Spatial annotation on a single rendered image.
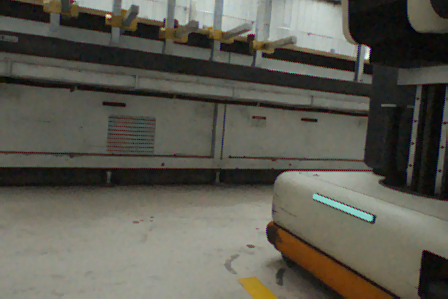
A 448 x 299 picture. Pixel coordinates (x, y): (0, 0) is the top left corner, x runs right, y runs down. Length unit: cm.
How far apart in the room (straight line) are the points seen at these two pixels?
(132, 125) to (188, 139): 33
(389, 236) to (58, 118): 158
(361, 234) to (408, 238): 11
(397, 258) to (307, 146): 174
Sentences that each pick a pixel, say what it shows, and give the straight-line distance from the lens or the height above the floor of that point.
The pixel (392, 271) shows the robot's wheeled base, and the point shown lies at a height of 17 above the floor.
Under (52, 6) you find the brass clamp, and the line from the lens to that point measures 169.
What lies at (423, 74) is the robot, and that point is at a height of 58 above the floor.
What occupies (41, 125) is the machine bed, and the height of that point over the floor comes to 31.
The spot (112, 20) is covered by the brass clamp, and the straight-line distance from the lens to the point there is 169.
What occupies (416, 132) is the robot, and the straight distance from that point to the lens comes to 106.
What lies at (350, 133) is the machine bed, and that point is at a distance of 267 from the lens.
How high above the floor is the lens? 44
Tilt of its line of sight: 3 degrees down
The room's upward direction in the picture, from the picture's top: 5 degrees clockwise
